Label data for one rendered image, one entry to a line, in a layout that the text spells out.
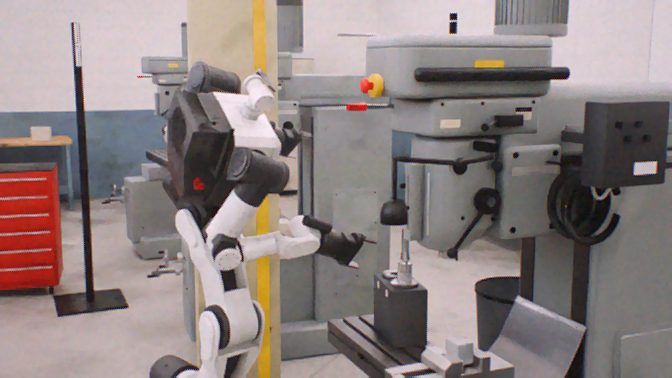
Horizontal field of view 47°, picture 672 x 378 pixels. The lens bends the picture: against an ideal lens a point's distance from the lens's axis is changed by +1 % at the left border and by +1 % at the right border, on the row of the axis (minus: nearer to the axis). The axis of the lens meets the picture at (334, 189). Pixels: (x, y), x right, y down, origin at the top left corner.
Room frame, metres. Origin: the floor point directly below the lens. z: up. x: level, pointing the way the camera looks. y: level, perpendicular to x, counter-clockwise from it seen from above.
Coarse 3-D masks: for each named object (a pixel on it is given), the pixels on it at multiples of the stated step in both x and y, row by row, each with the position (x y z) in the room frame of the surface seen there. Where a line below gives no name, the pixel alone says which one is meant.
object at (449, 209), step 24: (432, 144) 1.99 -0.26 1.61; (456, 144) 1.98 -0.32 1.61; (432, 168) 1.99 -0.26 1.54; (456, 168) 1.97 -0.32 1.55; (480, 168) 2.00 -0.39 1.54; (432, 192) 1.99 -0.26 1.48; (456, 192) 1.98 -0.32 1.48; (432, 216) 1.99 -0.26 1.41; (456, 216) 1.98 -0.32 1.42; (432, 240) 2.00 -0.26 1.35; (456, 240) 2.00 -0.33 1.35
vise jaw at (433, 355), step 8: (424, 352) 2.03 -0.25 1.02; (432, 352) 2.01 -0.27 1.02; (440, 352) 2.00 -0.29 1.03; (448, 352) 2.00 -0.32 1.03; (424, 360) 2.01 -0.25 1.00; (432, 360) 1.98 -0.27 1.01; (440, 360) 1.96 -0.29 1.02; (448, 360) 1.94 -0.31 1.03; (456, 360) 1.95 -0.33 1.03; (432, 368) 1.97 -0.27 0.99; (440, 368) 1.94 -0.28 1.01; (448, 368) 1.92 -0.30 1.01; (456, 368) 1.93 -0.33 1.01; (448, 376) 1.92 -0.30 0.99
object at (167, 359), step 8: (160, 360) 2.64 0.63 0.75; (168, 360) 2.62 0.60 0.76; (176, 360) 2.61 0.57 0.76; (184, 360) 2.64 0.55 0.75; (152, 368) 2.63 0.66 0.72; (160, 368) 2.59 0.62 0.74; (168, 368) 2.57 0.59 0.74; (176, 368) 2.56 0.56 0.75; (184, 368) 2.56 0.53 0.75; (192, 368) 2.58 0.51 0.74; (152, 376) 2.60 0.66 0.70; (160, 376) 2.57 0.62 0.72; (168, 376) 2.54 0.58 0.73; (176, 376) 2.54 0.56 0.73
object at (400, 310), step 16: (384, 272) 2.49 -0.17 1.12; (384, 288) 2.40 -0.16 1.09; (400, 288) 2.35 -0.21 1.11; (416, 288) 2.35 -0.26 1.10; (384, 304) 2.40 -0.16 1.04; (400, 304) 2.32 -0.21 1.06; (416, 304) 2.33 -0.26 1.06; (384, 320) 2.40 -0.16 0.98; (400, 320) 2.32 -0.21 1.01; (416, 320) 2.33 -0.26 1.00; (384, 336) 2.40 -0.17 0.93; (400, 336) 2.32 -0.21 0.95; (416, 336) 2.33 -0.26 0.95
